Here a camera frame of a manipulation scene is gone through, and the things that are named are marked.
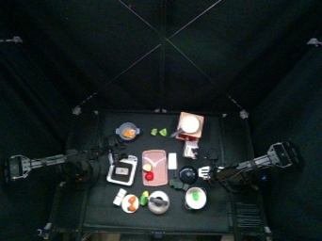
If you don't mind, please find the white toy frying pan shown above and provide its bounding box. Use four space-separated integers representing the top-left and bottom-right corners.
169 115 202 138

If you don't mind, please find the dark blue toy bowl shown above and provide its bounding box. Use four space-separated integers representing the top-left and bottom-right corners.
178 165 199 185

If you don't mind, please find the white toy kitchen scale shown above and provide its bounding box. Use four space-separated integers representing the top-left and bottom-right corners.
106 154 139 187

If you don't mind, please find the pink cutting board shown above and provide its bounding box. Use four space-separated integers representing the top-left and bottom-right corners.
141 149 170 187

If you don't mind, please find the blue-grey toy pot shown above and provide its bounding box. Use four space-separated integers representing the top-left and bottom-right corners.
115 121 142 141

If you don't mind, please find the orange toy food piece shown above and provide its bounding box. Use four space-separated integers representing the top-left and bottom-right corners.
122 129 138 140

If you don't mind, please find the orange toy carrot piece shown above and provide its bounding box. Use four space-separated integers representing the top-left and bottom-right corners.
127 196 139 212

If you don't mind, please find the dark green toy piece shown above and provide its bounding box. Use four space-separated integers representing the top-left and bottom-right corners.
169 179 190 191

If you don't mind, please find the white slotted toy spatula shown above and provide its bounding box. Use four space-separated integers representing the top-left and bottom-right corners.
198 166 212 181

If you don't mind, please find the grey toy pot lid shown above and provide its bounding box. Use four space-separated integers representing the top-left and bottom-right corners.
147 190 171 216

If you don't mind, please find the red toy block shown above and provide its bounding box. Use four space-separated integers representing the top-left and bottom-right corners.
175 133 199 142

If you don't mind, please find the white toy knife black handle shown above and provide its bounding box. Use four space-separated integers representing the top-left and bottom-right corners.
167 152 179 181

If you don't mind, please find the white printed small box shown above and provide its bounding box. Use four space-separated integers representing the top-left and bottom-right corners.
183 140 201 159

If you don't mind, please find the white small plate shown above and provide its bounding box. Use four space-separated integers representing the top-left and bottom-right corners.
121 194 141 215

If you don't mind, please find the yellow-green toy corn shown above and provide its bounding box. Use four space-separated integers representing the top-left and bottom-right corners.
139 190 151 207

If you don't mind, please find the white bowl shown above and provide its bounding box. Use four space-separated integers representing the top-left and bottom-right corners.
183 186 208 211

